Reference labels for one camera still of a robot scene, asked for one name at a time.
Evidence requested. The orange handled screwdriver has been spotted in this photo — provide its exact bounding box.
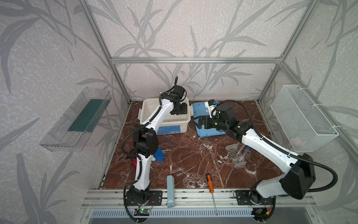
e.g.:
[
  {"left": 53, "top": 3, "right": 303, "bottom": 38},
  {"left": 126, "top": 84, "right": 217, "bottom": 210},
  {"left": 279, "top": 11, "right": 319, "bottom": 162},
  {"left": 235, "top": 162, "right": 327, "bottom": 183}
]
[{"left": 206, "top": 174, "right": 218, "bottom": 215}]

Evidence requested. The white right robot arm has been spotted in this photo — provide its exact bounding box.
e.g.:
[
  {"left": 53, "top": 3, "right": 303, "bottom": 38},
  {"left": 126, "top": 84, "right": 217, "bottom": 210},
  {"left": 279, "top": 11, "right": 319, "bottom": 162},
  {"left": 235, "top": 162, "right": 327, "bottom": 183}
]
[{"left": 194, "top": 100, "right": 338, "bottom": 205}]

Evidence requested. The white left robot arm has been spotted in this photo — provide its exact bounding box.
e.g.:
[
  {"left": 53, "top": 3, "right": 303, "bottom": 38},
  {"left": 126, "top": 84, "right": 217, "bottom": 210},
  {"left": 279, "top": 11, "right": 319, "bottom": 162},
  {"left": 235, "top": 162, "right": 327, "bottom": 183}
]
[{"left": 121, "top": 85, "right": 187, "bottom": 204}]

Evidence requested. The clear test tube rack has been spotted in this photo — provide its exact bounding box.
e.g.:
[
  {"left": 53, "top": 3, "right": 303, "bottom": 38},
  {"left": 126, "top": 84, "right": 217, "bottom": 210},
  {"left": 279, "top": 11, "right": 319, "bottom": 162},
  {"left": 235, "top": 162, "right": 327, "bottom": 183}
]
[{"left": 225, "top": 143, "right": 246, "bottom": 169}]

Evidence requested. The blue capped test tube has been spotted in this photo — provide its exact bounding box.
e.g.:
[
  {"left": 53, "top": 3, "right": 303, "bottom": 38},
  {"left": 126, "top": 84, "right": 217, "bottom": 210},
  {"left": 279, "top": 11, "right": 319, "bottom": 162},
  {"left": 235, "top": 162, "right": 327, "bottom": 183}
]
[{"left": 238, "top": 146, "right": 251, "bottom": 162}]

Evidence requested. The green circuit board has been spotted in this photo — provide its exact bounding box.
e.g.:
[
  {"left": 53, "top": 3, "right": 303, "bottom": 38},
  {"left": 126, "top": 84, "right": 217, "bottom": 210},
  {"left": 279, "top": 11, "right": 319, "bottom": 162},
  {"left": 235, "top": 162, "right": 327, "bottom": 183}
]
[{"left": 134, "top": 208, "right": 151, "bottom": 217}]

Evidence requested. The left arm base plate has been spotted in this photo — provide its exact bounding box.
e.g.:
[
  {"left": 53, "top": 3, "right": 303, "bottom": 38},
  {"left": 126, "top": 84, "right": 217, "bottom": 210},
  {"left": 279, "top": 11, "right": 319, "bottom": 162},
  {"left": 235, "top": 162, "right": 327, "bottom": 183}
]
[{"left": 125, "top": 190, "right": 163, "bottom": 206}]

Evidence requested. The blue plastic bin lid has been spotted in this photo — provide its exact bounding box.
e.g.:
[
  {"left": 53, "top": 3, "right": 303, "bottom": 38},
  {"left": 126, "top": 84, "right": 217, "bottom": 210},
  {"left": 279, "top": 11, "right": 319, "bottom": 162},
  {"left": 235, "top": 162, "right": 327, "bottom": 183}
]
[{"left": 191, "top": 101, "right": 228, "bottom": 138}]

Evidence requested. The red black lighter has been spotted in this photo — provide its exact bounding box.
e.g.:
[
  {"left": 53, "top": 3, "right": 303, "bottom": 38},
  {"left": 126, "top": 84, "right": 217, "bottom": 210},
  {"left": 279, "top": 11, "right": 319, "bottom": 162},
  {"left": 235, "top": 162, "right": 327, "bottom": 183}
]
[{"left": 131, "top": 158, "right": 137, "bottom": 167}]

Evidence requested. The white wire mesh basket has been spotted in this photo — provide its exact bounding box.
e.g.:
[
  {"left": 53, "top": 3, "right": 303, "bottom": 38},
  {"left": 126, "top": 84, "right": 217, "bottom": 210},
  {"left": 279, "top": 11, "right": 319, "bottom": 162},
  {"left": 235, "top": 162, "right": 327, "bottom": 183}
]
[{"left": 270, "top": 85, "right": 339, "bottom": 153}]

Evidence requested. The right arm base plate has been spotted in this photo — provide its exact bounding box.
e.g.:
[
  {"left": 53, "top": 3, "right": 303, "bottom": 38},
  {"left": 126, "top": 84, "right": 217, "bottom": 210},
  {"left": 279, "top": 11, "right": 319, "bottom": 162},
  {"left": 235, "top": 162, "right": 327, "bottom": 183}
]
[{"left": 233, "top": 190, "right": 261, "bottom": 205}]

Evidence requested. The aluminium frame profile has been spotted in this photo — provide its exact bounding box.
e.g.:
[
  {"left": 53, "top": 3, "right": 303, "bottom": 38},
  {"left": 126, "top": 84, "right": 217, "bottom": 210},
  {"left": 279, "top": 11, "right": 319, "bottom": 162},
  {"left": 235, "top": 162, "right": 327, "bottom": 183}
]
[{"left": 78, "top": 0, "right": 358, "bottom": 163}]

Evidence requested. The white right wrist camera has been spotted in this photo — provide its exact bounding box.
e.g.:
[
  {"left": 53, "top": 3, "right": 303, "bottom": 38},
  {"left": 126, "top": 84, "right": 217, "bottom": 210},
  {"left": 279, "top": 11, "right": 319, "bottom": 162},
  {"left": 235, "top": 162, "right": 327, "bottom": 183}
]
[{"left": 205, "top": 99, "right": 218, "bottom": 118}]

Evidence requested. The wooden handled blue brush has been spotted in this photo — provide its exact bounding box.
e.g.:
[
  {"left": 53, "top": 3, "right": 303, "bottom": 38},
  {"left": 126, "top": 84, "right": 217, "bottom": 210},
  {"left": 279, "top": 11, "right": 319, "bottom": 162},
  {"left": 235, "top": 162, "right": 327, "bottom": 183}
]
[{"left": 154, "top": 148, "right": 164, "bottom": 163}]

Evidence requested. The clear wall shelf green mat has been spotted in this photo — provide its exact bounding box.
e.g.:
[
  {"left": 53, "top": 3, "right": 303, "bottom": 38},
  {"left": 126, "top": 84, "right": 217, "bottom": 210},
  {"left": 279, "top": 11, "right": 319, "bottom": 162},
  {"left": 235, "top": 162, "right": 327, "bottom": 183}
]
[{"left": 40, "top": 87, "right": 112, "bottom": 152}]

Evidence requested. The grey teal bar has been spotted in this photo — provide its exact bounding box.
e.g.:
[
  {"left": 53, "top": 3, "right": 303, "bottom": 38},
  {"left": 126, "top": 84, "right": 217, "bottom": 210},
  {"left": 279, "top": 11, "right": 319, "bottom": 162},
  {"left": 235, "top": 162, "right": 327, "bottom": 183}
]
[{"left": 167, "top": 175, "right": 175, "bottom": 208}]

